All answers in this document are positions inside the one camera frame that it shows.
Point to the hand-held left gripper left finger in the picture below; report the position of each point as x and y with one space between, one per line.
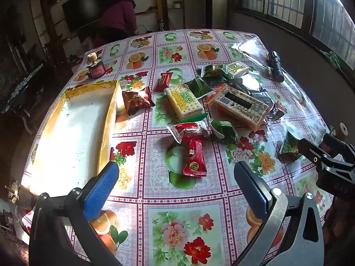
102 191

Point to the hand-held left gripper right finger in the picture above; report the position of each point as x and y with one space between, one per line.
249 188

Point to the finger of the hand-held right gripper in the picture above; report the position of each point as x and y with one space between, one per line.
310 150

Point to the green foil snack packet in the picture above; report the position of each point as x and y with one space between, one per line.
224 130
289 145

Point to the red candy packet gold emblem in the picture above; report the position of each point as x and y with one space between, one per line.
194 159

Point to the yellow-rimmed cardboard box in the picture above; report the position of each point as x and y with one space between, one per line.
75 133

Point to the orange cracker package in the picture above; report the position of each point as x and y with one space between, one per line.
238 105

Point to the red and white snack packet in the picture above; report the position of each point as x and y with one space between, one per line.
188 130

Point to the brown-red foil snack packet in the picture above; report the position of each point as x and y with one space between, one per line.
136 99

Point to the clear cracker packet green label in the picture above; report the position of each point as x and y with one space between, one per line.
183 102

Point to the clear cracker packet green print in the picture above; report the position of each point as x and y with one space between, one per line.
237 68

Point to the dark green snack packet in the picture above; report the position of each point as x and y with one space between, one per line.
220 79

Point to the green pea snack packet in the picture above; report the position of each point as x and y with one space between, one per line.
199 87

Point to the green and white snack packet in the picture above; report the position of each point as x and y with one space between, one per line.
212 69

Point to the red candy packet dark label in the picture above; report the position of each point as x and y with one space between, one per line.
164 81

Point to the person's right hand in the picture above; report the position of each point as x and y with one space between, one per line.
339 224

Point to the metal motor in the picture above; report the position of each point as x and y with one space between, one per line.
19 196

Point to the small clear snack packet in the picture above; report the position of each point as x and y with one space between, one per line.
267 72

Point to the black flashlight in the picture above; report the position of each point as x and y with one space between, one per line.
277 66

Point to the dark jar with cork lid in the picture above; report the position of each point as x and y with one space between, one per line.
95 70

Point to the barred window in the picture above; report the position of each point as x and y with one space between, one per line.
277 0

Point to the black television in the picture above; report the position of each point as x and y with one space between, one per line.
80 11

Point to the white cup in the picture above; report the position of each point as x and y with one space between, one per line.
177 5

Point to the yellow pole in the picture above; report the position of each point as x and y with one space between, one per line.
160 2

